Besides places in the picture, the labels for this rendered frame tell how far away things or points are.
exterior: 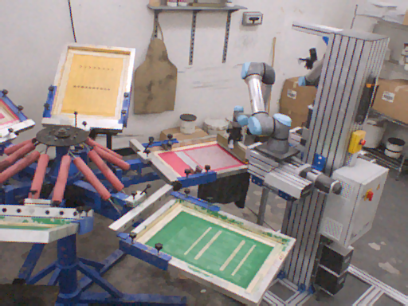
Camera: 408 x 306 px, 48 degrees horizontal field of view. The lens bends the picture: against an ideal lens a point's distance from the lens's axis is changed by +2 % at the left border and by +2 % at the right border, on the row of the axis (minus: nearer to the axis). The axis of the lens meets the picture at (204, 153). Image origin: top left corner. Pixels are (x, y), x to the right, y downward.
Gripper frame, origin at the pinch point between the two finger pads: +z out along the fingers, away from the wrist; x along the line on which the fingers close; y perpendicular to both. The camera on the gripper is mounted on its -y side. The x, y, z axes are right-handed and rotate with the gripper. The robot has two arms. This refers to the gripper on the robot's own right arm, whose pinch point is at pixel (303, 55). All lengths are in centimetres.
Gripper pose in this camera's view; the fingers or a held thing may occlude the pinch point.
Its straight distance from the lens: 383.0
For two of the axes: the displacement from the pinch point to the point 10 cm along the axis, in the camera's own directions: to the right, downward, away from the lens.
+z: -3.4, -4.4, 8.3
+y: 0.4, 8.8, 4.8
